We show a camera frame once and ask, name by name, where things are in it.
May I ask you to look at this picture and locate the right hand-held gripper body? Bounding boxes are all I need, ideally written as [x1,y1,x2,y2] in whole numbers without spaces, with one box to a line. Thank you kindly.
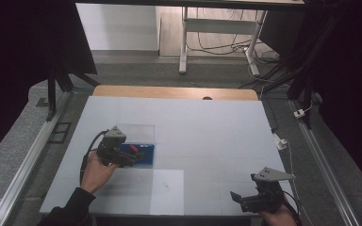
[240,166,297,215]

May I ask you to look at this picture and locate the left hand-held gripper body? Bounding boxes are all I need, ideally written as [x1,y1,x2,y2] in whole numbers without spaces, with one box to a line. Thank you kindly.
[95,125,137,169]

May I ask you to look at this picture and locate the blue ink pad box clear lid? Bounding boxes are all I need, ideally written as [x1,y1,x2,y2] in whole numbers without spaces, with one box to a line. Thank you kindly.
[116,123,156,169]

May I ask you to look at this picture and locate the white paper sheet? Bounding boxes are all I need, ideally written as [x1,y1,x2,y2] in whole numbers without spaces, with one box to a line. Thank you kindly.
[149,169,185,217]

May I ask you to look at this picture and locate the person's right hand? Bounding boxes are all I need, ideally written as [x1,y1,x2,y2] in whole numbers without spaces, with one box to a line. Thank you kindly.
[257,201,299,226]

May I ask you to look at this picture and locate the person's left hand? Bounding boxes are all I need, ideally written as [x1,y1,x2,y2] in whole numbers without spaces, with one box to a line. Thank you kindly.
[80,151,118,195]

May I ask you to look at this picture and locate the wooden table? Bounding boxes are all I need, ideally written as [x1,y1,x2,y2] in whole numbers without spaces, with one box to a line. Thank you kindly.
[92,84,259,102]

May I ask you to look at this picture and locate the white table cover board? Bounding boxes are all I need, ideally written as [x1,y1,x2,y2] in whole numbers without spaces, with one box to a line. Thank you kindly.
[39,95,296,218]

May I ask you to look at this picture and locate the black metal stand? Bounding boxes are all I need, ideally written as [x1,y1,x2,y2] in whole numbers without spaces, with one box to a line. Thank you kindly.
[44,60,101,122]
[262,62,316,130]

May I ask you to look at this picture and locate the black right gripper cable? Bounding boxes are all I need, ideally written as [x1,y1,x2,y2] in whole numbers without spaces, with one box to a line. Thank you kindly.
[283,189,304,226]

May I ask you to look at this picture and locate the white plug with cable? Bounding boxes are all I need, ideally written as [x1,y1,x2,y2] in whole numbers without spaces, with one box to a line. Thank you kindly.
[273,132,296,177]

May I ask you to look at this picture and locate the aluminium rail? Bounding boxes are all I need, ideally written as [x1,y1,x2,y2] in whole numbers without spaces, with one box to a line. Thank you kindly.
[288,99,362,226]
[0,91,74,226]

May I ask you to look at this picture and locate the bundle of floor cables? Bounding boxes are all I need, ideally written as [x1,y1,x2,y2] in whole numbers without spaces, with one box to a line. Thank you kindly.
[186,8,282,65]

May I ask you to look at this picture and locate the white desk frame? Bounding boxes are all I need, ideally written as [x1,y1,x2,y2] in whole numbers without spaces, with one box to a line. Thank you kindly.
[178,6,269,76]

